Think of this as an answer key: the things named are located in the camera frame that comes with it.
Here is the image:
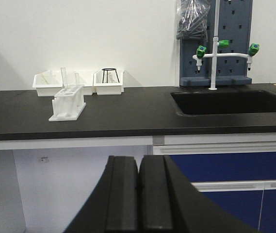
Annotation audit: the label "white storage bin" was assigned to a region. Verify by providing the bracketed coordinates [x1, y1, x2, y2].
[67, 70, 96, 96]
[32, 70, 63, 97]
[93, 69, 124, 95]

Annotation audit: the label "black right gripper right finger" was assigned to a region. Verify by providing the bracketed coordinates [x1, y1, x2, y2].
[139, 155, 257, 233]

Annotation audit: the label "blue-grey pegboard drying rack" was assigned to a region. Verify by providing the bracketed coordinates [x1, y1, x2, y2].
[179, 0, 252, 87]

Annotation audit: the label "blue cabinet drawer unit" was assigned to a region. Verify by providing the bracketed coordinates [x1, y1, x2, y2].
[153, 133, 276, 233]

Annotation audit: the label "clear glass test tube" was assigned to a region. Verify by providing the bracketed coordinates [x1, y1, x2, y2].
[74, 73, 81, 86]
[61, 67, 68, 89]

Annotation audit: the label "white lab faucet green knobs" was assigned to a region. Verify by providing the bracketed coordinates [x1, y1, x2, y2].
[193, 0, 260, 91]

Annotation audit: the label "white middle storage bin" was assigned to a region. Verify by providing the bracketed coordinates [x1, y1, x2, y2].
[67, 70, 96, 96]

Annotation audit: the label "white test tube rack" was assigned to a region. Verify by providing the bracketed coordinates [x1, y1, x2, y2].
[49, 84, 86, 121]

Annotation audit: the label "black lab sink basin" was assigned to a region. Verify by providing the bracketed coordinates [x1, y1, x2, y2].
[171, 90, 276, 115]

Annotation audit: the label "clear glass beaker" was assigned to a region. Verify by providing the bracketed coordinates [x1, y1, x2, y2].
[45, 70, 57, 84]

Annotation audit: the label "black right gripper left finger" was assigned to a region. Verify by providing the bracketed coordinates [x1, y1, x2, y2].
[65, 156, 138, 233]

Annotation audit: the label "white left storage bin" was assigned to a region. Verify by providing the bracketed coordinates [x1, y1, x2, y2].
[32, 70, 63, 97]

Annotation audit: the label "black wire tripod stand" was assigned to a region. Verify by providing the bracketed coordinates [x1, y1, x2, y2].
[102, 68, 120, 83]

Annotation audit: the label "plastic bag of grey pegs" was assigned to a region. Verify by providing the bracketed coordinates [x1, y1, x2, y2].
[176, 0, 212, 41]

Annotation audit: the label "white right storage bin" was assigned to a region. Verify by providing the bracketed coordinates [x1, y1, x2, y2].
[93, 69, 124, 95]

